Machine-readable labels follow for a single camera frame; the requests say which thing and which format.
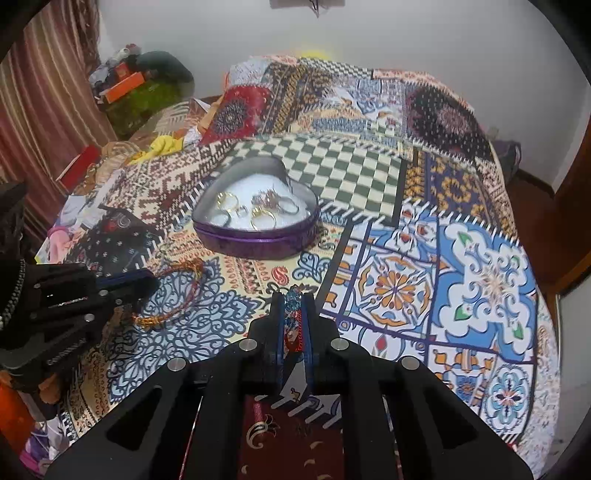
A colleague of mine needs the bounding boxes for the pink plush toy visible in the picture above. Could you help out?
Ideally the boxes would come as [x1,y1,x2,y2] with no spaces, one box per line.
[36,228,75,265]

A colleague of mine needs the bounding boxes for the dark green plush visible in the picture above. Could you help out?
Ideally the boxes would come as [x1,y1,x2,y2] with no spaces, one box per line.
[136,51,195,97]

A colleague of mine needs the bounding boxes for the white clothing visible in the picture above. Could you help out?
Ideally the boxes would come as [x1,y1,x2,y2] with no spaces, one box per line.
[60,194,99,223]

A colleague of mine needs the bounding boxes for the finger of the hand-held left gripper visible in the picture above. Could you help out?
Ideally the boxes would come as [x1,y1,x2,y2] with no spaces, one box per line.
[28,264,160,306]
[2,295,140,376]

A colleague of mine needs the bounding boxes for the purple heart-shaped tin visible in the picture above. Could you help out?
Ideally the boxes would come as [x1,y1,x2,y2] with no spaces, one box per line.
[191,156,320,259]

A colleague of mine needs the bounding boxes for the brown striped curtain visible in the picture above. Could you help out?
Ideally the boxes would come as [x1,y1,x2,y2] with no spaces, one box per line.
[0,4,117,241]

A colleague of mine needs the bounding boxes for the brown wooden door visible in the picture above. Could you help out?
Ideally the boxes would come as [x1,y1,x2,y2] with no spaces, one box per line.
[551,152,591,296]

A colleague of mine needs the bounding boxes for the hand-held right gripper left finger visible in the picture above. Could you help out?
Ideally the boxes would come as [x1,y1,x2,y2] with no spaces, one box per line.
[44,292,284,480]

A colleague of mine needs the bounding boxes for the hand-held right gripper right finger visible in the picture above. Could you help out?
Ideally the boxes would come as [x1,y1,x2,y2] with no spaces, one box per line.
[302,293,532,480]

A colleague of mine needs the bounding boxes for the red string bracelet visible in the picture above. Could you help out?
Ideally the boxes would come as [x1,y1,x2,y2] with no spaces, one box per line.
[131,258,206,329]

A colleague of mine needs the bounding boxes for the green patterned cloth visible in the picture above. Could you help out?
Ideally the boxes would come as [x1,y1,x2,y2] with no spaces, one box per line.
[104,83,193,140]

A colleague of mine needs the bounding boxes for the orange patterned quilt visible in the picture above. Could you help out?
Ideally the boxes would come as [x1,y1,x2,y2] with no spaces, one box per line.
[99,99,223,163]

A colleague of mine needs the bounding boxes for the patchwork printed blanket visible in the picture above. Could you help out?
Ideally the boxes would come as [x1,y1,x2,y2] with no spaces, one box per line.
[60,55,561,480]

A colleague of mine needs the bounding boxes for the orange box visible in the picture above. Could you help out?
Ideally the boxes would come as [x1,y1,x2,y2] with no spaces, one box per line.
[99,71,149,105]

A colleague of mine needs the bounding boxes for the dark bag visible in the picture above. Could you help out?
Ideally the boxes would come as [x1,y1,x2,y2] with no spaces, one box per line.
[492,141,523,184]

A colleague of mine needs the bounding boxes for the pile of small clutter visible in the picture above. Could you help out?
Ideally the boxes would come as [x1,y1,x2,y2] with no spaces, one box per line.
[90,44,140,86]

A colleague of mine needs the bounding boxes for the person's left hand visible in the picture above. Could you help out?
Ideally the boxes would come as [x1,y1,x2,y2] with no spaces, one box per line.
[39,371,64,405]

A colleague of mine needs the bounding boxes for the red box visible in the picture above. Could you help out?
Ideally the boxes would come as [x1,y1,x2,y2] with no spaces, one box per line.
[55,145,102,191]

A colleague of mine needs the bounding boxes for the blue beaded bracelet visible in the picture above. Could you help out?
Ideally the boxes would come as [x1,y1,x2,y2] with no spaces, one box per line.
[283,285,308,357]

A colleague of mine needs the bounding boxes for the pile of metal rings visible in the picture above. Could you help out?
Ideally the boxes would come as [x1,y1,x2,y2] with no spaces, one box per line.
[212,186,302,232]

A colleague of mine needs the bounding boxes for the yellow garment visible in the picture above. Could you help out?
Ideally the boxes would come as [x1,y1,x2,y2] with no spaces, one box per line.
[129,134,186,165]

